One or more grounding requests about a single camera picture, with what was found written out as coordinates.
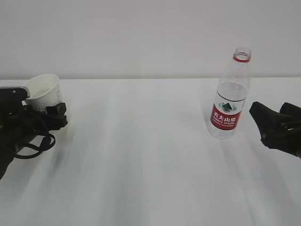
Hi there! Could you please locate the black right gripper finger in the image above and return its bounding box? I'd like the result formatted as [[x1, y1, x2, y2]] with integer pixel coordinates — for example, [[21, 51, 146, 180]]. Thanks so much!
[[279, 102, 301, 125], [249, 102, 286, 140]]

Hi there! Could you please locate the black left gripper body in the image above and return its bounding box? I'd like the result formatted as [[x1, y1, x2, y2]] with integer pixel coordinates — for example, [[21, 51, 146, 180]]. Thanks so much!
[[0, 105, 51, 155]]

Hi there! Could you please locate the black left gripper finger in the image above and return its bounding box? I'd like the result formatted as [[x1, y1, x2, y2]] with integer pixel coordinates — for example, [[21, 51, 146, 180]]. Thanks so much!
[[46, 102, 68, 130]]

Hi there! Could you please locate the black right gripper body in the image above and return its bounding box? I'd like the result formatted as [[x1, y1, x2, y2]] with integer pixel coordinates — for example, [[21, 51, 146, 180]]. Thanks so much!
[[260, 121, 301, 158]]

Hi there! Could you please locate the white paper cup green logo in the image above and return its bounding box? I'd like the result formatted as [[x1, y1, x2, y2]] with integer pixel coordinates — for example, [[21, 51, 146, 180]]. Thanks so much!
[[24, 74, 63, 112]]

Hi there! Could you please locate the clear Nongfu Spring water bottle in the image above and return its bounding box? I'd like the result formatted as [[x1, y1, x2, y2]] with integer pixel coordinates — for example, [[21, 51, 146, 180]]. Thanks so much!
[[207, 47, 252, 139]]

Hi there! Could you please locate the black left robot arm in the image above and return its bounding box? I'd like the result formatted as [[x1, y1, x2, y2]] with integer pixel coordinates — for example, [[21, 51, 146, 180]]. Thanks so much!
[[0, 102, 68, 177]]

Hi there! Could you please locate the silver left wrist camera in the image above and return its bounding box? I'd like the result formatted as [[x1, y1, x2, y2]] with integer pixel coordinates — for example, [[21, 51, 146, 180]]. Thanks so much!
[[0, 86, 31, 105]]

